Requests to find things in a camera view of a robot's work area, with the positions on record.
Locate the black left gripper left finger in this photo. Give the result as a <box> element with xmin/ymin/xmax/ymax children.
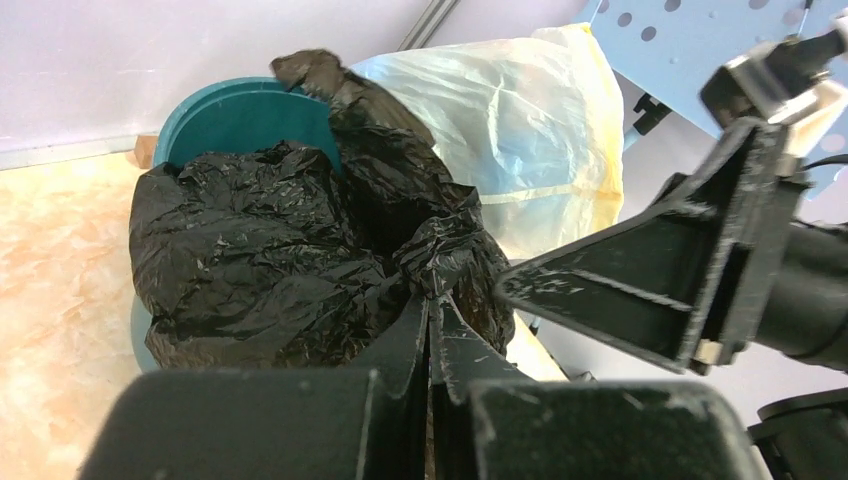
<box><xmin>80</xmin><ymin>295</ymin><xmax>429</xmax><ymax>479</ymax></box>

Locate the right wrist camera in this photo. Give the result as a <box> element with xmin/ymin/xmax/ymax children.
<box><xmin>700</xmin><ymin>10</ymin><xmax>847</xmax><ymax>158</ymax></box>

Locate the small brown wooden block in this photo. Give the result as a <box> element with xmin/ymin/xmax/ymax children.
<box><xmin>133</xmin><ymin>135</ymin><xmax>158</xmax><ymax>170</ymax></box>

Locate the black trash bag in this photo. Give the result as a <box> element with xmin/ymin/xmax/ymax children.
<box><xmin>129</xmin><ymin>49</ymin><xmax>514</xmax><ymax>368</ymax></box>

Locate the teal plastic trash bin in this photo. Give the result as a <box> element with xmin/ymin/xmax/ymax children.
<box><xmin>129</xmin><ymin>77</ymin><xmax>378</xmax><ymax>371</ymax></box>

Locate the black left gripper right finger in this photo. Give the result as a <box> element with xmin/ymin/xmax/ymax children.
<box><xmin>430</xmin><ymin>298</ymin><xmax>766</xmax><ymax>479</ymax></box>

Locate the translucent bag of trash bags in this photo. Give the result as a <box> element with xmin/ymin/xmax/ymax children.
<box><xmin>354</xmin><ymin>23</ymin><xmax>624</xmax><ymax>259</ymax></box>

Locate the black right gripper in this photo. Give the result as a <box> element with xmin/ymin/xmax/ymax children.
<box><xmin>495</xmin><ymin>117</ymin><xmax>847</xmax><ymax>373</ymax></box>

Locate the perforated light blue panel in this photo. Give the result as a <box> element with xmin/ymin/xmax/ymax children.
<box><xmin>572</xmin><ymin>0</ymin><xmax>848</xmax><ymax>200</ymax></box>

